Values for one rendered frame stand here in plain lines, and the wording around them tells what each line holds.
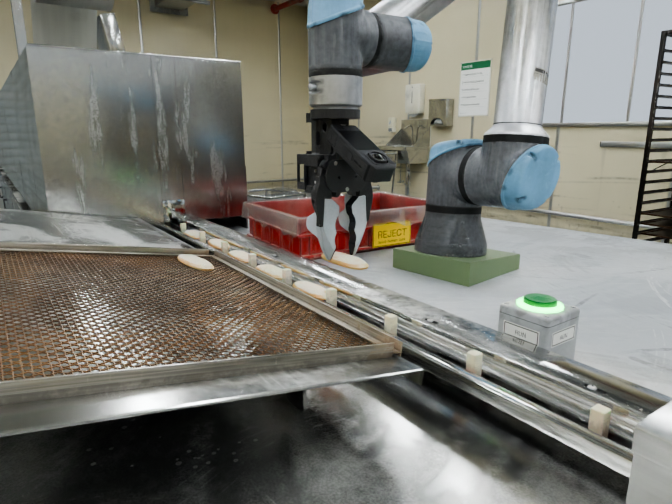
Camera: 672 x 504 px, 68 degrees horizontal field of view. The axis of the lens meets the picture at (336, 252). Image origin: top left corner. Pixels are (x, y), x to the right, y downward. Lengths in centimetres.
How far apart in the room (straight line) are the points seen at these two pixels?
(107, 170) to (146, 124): 16
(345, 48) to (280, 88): 811
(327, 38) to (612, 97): 479
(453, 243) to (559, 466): 60
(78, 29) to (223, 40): 611
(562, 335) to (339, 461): 32
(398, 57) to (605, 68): 475
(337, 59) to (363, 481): 50
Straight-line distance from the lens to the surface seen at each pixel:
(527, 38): 98
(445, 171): 102
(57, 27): 244
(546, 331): 64
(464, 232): 103
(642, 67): 531
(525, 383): 58
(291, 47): 900
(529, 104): 96
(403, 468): 48
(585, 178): 549
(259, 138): 859
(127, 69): 142
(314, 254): 114
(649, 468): 41
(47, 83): 139
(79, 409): 37
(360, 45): 72
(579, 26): 566
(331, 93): 69
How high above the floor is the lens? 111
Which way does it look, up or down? 14 degrees down
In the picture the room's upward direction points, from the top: straight up
